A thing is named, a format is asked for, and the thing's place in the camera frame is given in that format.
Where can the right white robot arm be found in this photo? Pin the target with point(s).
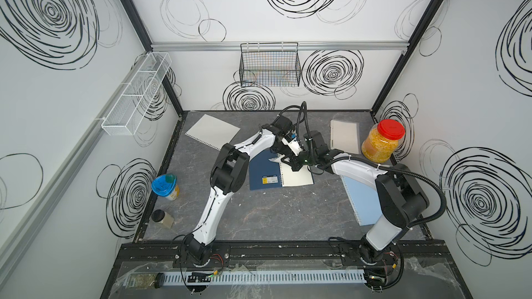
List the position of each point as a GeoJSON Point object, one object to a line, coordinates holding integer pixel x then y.
{"type": "Point", "coordinates": [401, 198]}

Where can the left black frame post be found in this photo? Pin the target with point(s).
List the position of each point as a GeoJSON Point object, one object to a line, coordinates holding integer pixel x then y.
{"type": "Point", "coordinates": [146, 42]}

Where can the black corner frame post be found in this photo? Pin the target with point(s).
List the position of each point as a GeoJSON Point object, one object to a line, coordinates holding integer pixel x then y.
{"type": "Point", "coordinates": [414, 40]}

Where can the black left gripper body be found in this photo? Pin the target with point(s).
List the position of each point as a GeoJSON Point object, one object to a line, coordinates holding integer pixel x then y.
{"type": "Point", "coordinates": [281, 149]}

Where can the blue lid snack cup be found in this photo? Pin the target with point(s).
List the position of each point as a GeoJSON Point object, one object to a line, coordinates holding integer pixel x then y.
{"type": "Point", "coordinates": [166, 186]}

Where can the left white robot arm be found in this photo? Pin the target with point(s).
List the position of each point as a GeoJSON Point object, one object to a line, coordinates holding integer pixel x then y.
{"type": "Point", "coordinates": [227, 177]}

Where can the dark blue spiral notebook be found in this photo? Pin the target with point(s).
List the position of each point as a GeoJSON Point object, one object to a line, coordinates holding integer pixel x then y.
{"type": "Point", "coordinates": [266, 171]}

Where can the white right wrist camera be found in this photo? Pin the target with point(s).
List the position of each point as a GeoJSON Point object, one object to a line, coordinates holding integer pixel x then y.
{"type": "Point", "coordinates": [292, 142]}

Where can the small black cap bottle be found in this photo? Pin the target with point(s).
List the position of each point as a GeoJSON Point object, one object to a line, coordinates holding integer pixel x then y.
{"type": "Point", "coordinates": [162, 218]}

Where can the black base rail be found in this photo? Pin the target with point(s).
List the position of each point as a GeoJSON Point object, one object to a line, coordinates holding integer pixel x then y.
{"type": "Point", "coordinates": [232, 252]}

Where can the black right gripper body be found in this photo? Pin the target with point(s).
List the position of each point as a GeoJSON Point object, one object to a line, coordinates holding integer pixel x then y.
{"type": "Point", "coordinates": [309, 158]}

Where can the white mesh wall shelf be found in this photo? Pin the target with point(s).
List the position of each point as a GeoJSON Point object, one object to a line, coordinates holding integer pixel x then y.
{"type": "Point", "coordinates": [138, 94]}

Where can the aluminium wall rail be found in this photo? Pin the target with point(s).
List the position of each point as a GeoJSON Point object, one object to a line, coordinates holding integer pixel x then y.
{"type": "Point", "coordinates": [282, 46]}

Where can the light blue spiral notebook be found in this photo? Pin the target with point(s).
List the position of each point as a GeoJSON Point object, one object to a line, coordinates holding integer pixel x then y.
{"type": "Point", "coordinates": [364, 201]}

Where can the white slotted cable duct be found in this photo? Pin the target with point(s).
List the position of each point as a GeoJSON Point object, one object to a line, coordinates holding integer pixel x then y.
{"type": "Point", "coordinates": [287, 277]}

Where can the torn lined paper page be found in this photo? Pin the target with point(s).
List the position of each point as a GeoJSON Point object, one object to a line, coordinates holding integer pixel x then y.
{"type": "Point", "coordinates": [212, 131]}

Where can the cornflakes jar with red lid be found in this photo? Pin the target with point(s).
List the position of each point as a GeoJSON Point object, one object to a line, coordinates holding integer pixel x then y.
{"type": "Point", "coordinates": [383, 140]}

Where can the frosted cover white notebook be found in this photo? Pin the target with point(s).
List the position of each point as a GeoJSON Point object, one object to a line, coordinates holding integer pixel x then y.
{"type": "Point", "coordinates": [345, 136]}

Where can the black wire basket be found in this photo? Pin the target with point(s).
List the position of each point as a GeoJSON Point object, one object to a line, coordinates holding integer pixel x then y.
{"type": "Point", "coordinates": [270, 68]}

